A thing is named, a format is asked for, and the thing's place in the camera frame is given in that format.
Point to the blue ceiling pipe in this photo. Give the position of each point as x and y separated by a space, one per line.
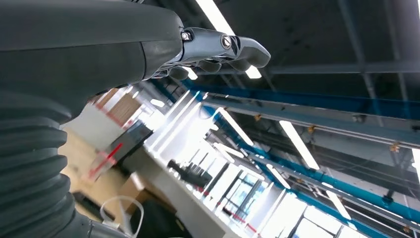
367 197

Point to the blue ceiling beam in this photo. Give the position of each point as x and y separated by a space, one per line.
295 98

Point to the long ceiling light strip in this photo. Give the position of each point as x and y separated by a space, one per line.
338 203
298 144
236 126
278 176
213 16

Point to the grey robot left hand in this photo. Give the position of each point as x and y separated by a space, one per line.
82 49

